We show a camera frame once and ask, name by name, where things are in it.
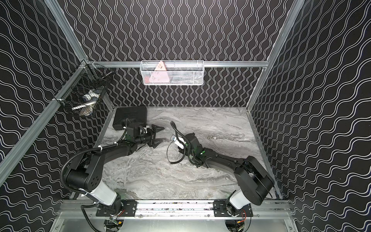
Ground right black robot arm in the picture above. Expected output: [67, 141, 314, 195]
[188, 143, 274, 215]

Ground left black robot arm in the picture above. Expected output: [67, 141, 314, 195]
[60, 123, 165, 215]

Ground black plastic tool case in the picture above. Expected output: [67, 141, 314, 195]
[112, 106, 147, 131]

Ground pink triangular card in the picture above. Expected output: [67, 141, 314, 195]
[149, 61, 170, 84]

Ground silver items in black basket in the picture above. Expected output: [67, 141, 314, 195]
[71, 90, 100, 117]

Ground white wire wall basket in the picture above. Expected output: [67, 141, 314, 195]
[140, 60, 205, 86]

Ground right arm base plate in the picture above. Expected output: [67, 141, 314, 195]
[212, 200, 253, 218]

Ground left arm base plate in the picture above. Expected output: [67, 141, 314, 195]
[96, 200, 138, 217]

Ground black wire wall basket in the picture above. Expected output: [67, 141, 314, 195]
[56, 63, 114, 118]

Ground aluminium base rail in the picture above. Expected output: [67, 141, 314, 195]
[57, 199, 293, 220]

